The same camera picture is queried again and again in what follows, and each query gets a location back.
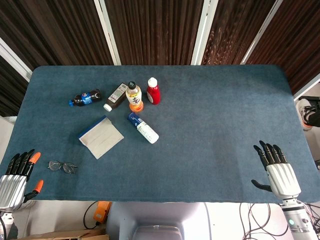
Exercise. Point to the blue tablecloth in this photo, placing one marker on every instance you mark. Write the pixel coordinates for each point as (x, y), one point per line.
(200, 150)

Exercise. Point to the cola bottle blue label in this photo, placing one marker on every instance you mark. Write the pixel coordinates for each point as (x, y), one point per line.
(86, 98)

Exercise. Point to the red ketchup bottle white cap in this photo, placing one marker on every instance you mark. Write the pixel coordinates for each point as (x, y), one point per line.
(153, 93)

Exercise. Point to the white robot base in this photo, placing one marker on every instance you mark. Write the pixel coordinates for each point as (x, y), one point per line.
(155, 215)

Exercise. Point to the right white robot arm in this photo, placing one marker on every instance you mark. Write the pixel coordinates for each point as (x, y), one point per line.
(298, 222)

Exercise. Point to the blue and white bottle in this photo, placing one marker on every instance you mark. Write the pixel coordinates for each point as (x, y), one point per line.
(145, 130)

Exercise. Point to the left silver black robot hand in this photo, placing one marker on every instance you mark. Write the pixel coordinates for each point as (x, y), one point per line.
(11, 185)

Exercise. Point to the brown cardboard box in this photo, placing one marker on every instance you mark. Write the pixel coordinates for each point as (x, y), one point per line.
(62, 235)

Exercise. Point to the brown curtain panel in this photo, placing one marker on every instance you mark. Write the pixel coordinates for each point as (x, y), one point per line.
(10, 90)
(155, 30)
(235, 27)
(297, 37)
(55, 30)

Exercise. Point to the white partition post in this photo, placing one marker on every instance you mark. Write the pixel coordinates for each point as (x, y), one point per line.
(307, 88)
(108, 32)
(203, 32)
(262, 32)
(15, 62)

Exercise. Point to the eyeglasses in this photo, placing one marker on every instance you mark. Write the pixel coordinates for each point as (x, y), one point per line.
(68, 167)

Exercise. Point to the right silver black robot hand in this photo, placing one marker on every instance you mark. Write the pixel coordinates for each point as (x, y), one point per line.
(282, 177)

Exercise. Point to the white orange sneaker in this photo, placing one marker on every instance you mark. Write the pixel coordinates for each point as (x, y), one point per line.
(301, 110)

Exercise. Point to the orange drink bottle black cap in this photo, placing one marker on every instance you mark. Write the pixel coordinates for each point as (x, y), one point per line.
(134, 98)

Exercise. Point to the orange device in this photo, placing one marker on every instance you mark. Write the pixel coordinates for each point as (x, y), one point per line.
(102, 211)

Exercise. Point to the brown bottle white cap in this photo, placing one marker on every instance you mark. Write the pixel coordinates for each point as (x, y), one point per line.
(116, 97)

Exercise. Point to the grey box blue edge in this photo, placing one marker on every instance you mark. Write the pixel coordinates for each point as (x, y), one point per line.
(102, 137)

